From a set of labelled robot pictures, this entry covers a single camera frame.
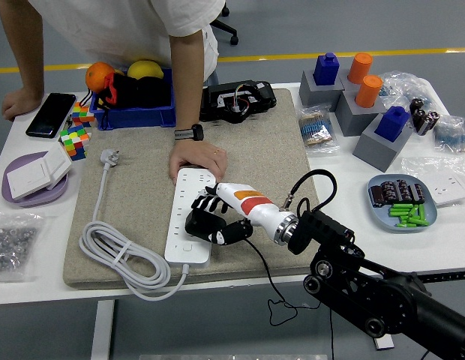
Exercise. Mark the dark brown capacitor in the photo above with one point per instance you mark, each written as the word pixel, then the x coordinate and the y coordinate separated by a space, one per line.
pixel 389 192
pixel 403 190
pixel 418 194
pixel 377 197

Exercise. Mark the person's left hand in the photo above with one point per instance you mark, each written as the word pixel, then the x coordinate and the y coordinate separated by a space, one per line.
pixel 197 154

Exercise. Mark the person's right hand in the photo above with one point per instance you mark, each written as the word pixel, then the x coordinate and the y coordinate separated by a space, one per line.
pixel 20 101

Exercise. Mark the small yellow fruit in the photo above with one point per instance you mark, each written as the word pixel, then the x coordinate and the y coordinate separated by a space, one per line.
pixel 120 72

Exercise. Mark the clear bag of blue resistors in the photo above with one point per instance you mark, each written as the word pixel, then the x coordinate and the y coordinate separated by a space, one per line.
pixel 452 135

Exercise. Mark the black table control panel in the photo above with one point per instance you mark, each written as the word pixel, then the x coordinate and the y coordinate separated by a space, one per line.
pixel 452 276

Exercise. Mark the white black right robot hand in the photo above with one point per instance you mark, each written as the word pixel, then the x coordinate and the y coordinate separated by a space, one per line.
pixel 266 215

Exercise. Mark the purple plate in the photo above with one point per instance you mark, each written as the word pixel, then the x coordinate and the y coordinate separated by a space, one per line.
pixel 30 200

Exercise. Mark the blue square peg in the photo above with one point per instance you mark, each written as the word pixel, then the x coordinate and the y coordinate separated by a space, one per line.
pixel 326 71
pixel 392 125

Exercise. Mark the black smartphone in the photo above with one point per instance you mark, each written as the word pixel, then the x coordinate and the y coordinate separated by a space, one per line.
pixel 50 115

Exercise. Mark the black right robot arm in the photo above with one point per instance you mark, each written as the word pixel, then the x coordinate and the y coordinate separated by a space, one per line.
pixel 322 228

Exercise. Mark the clear bag of components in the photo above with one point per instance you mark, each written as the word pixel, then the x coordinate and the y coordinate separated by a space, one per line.
pixel 401 84

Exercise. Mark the black office chair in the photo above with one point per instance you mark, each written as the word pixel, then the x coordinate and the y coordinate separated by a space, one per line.
pixel 225 28

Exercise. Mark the green battery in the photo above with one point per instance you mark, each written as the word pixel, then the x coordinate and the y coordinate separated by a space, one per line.
pixel 399 215
pixel 401 206
pixel 422 212
pixel 400 210
pixel 414 212
pixel 405 219
pixel 407 225
pixel 419 222

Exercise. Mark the yellow lemon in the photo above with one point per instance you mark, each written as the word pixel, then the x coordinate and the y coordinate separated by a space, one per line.
pixel 146 69

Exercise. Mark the clear bag of metal nuts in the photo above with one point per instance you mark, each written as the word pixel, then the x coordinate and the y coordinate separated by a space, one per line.
pixel 11 243

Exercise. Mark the clear plastic bag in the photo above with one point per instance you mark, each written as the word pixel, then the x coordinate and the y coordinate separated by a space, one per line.
pixel 412 165

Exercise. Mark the black wristwatch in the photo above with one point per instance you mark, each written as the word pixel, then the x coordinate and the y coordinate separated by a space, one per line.
pixel 188 133

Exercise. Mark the blue plastic bin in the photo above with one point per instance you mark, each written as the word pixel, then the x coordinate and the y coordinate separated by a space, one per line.
pixel 138 118

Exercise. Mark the black capacitor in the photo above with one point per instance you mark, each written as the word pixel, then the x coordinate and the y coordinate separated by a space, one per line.
pixel 416 105
pixel 430 122
pixel 419 118

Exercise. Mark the white table leg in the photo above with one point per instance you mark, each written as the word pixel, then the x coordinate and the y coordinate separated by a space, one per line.
pixel 102 330
pixel 385 344

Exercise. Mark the colourful puzzle cube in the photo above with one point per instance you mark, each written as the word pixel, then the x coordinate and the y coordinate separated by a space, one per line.
pixel 75 142
pixel 82 114

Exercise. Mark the white wall switch panel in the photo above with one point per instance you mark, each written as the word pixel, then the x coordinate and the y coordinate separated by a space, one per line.
pixel 60 165
pixel 28 180

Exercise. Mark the orange cylinder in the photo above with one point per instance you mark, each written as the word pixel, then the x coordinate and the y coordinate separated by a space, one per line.
pixel 360 69
pixel 368 92

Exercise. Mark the person's right forearm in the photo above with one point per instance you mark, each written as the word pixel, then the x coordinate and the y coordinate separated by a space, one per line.
pixel 22 45

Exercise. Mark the blue-grey plate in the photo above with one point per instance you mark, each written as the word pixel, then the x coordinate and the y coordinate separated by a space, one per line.
pixel 386 221

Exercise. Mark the person's left forearm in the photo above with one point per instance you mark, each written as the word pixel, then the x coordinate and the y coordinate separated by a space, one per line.
pixel 187 82

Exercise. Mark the grey block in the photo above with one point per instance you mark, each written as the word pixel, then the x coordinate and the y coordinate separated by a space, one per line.
pixel 352 118
pixel 344 83
pixel 375 153
pixel 315 95

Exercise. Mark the grey-brown mat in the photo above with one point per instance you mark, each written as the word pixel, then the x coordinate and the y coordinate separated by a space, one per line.
pixel 255 150

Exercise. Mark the orange fruit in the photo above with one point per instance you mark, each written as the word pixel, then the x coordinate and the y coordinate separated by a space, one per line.
pixel 97 77

